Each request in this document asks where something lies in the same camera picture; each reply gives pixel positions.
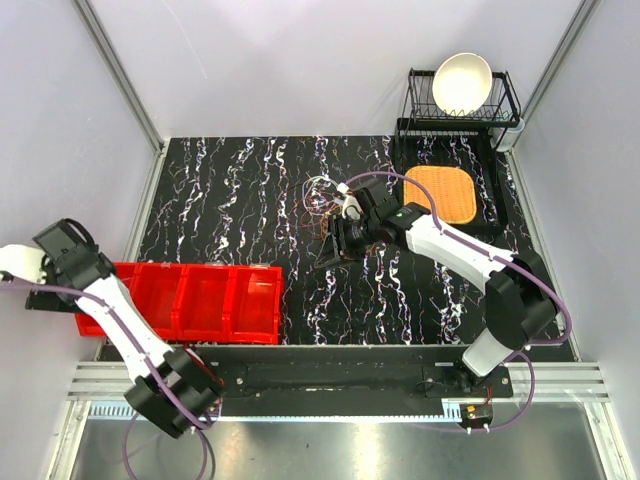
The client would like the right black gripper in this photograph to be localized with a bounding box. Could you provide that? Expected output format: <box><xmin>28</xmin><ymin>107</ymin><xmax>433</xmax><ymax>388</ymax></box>
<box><xmin>314</xmin><ymin>214</ymin><xmax>380</xmax><ymax>271</ymax></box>

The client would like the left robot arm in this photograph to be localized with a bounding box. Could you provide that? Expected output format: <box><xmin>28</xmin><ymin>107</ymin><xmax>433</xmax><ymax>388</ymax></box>
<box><xmin>33</xmin><ymin>218</ymin><xmax>223</xmax><ymax>438</ymax></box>

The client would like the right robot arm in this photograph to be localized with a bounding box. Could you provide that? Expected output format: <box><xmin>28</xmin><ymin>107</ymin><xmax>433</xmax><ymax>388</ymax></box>
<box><xmin>315</xmin><ymin>172</ymin><xmax>561</xmax><ymax>397</ymax></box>

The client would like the orange woven mat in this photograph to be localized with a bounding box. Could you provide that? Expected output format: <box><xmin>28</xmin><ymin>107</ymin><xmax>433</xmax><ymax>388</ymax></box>
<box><xmin>405</xmin><ymin>165</ymin><xmax>477</xmax><ymax>225</ymax></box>

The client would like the red divided plastic bin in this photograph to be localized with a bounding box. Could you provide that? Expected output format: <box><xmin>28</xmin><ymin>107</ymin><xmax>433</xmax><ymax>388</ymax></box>
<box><xmin>74</xmin><ymin>262</ymin><xmax>285</xmax><ymax>346</ymax></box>

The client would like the black square tray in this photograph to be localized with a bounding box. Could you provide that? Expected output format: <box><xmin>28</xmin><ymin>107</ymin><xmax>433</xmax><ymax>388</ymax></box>
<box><xmin>394</xmin><ymin>143</ymin><xmax>508</xmax><ymax>237</ymax></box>

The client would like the white cup on rack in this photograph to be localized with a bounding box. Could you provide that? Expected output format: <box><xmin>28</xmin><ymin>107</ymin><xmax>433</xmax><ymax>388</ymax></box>
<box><xmin>493</xmin><ymin>118</ymin><xmax>526</xmax><ymax>153</ymax></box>

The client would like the white bowl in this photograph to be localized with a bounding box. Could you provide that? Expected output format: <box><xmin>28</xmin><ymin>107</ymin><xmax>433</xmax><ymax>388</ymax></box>
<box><xmin>432</xmin><ymin>53</ymin><xmax>493</xmax><ymax>116</ymax></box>

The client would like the dark red thin cable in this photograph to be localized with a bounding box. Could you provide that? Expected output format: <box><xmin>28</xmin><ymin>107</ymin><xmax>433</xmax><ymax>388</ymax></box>
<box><xmin>264</xmin><ymin>182</ymin><xmax>326</xmax><ymax>241</ymax></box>

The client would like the white pink cable coil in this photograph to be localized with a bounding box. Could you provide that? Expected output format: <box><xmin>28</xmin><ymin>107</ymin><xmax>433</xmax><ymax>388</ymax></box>
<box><xmin>302</xmin><ymin>175</ymin><xmax>341</xmax><ymax>214</ymax></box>

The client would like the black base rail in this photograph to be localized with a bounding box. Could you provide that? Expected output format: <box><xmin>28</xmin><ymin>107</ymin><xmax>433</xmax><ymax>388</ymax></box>
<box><xmin>194</xmin><ymin>345</ymin><xmax>514</xmax><ymax>400</ymax></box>

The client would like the black wire dish rack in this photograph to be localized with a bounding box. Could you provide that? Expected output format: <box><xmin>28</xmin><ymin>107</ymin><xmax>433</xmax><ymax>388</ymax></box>
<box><xmin>395</xmin><ymin>69</ymin><xmax>522</xmax><ymax>148</ymax></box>

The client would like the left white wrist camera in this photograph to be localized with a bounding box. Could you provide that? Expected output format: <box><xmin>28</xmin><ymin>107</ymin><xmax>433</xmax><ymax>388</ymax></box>
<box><xmin>0</xmin><ymin>244</ymin><xmax>46</xmax><ymax>284</ymax></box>

